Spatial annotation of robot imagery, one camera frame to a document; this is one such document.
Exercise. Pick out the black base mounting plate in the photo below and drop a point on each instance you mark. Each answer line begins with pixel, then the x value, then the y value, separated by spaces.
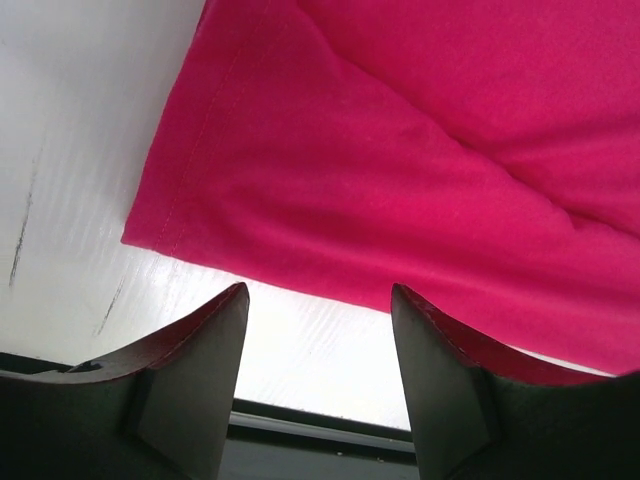
pixel 254 452

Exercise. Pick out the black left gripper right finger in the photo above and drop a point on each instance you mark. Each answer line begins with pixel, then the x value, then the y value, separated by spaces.
pixel 479 409

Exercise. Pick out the pink t shirt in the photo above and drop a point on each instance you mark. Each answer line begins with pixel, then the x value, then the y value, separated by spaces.
pixel 483 153

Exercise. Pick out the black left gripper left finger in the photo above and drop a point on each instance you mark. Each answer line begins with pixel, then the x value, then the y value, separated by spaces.
pixel 158 408

